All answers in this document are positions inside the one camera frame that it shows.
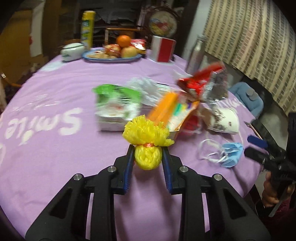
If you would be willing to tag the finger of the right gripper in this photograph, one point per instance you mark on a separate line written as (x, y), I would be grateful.
(257, 142)
(257, 156)

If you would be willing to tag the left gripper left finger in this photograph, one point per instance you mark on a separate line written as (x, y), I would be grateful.
(65, 216)

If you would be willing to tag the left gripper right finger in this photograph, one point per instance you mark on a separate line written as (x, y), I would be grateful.
(211, 207)

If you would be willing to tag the silver red snack wrapper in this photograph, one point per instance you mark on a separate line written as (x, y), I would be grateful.
(208, 84)

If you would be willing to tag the orange medicine box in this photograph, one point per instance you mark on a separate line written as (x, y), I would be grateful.
(173, 110)

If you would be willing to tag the yellow foam fruit net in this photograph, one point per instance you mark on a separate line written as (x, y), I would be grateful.
(148, 138)

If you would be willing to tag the clear plastic bag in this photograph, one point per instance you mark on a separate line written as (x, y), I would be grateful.
(151, 91)

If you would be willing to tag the clear bowl red scraps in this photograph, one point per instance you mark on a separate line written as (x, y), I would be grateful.
(192, 126)

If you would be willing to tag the person's right hand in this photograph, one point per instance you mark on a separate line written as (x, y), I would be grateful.
(269, 194)

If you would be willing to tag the blue face mask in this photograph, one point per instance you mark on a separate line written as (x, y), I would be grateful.
(227, 155)

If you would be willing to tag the white printed paper cup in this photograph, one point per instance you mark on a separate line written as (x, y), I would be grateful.
(221, 120)

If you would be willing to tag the blue cushioned chair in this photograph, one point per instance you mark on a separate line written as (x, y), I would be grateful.
(248, 97)

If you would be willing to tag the purple printed tablecloth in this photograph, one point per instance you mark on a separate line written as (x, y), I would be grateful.
(49, 132)

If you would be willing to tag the steel water bottle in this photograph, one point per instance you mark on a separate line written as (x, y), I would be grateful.
(196, 56)

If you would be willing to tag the beige checked curtain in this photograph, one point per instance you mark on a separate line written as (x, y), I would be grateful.
(256, 38)

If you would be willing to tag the white small carton box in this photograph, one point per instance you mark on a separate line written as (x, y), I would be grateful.
(111, 123)

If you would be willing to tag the red white tissue box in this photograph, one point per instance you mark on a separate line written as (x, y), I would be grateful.
(162, 49)

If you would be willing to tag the green white snack bag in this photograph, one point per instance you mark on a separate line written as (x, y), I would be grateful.
(117, 102)

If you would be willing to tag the red snack packet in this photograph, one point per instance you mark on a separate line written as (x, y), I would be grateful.
(140, 45)

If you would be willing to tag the yellow red apple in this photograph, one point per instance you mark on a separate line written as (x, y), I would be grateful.
(128, 52)

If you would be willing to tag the orange fruit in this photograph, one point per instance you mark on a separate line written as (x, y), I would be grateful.
(123, 41)

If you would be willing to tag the pomegranate fruit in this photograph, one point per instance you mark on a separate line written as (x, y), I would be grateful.
(112, 50)

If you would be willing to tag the blue fruit plate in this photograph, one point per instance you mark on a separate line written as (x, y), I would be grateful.
(90, 56)

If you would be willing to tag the white ceramic lidded jar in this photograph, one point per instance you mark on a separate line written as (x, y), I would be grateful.
(72, 52)

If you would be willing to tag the yellow green tall can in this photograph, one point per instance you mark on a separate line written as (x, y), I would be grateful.
(87, 27)

